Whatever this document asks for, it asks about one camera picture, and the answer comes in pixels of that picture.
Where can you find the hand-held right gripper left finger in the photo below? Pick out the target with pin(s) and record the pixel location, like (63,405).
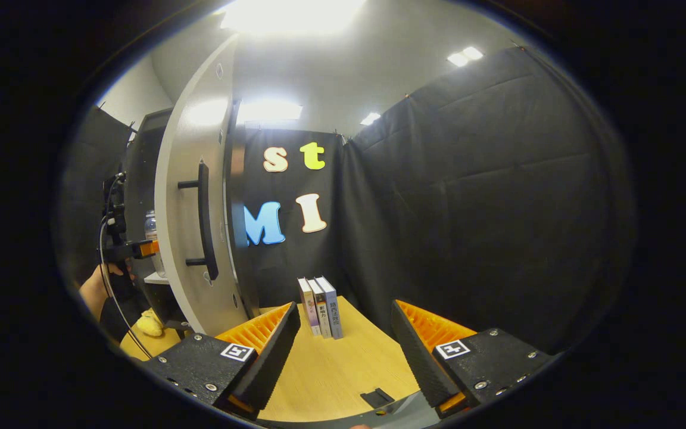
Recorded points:
(271,357)

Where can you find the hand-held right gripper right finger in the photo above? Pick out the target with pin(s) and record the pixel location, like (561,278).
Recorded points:
(417,357)

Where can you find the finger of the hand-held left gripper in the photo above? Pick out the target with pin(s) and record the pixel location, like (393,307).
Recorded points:
(147,249)

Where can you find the clear plastic bottle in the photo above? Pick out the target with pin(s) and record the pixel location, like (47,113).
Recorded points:
(150,226)

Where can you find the yellow coaster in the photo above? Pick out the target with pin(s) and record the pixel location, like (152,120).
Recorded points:
(151,323)

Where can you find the grey cabinet door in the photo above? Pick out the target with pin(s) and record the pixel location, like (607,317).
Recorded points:
(191,149)

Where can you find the small black clip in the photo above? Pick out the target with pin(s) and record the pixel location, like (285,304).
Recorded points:
(377,397)

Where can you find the white book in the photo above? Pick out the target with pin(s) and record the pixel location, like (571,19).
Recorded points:
(320,310)

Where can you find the blue-grey book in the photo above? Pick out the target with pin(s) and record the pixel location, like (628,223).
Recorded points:
(332,310)

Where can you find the black backdrop cloth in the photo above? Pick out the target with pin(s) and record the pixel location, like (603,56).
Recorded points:
(468,208)

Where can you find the large ceiling light panel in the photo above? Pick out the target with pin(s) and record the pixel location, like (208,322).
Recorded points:
(292,15)

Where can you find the double ceiling light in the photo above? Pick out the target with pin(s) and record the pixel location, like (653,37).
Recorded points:
(465,56)

